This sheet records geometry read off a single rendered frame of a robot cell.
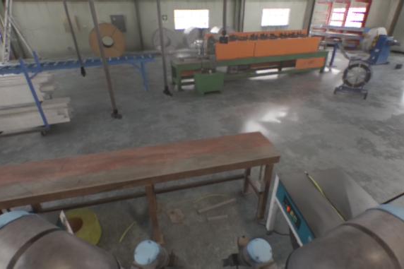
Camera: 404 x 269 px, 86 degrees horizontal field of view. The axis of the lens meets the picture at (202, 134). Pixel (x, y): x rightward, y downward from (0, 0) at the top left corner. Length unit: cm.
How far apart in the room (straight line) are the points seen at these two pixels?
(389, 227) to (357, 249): 8
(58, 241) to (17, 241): 7
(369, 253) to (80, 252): 48
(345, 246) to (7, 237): 58
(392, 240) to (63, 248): 55
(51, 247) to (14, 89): 416
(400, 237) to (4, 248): 67
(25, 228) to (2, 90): 415
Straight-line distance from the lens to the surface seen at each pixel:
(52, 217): 182
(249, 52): 679
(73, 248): 48
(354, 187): 203
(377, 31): 1136
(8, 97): 462
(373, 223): 52
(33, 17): 1403
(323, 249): 48
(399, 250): 51
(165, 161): 188
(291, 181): 187
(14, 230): 54
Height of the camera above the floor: 190
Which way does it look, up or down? 29 degrees down
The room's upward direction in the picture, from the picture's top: 1 degrees counter-clockwise
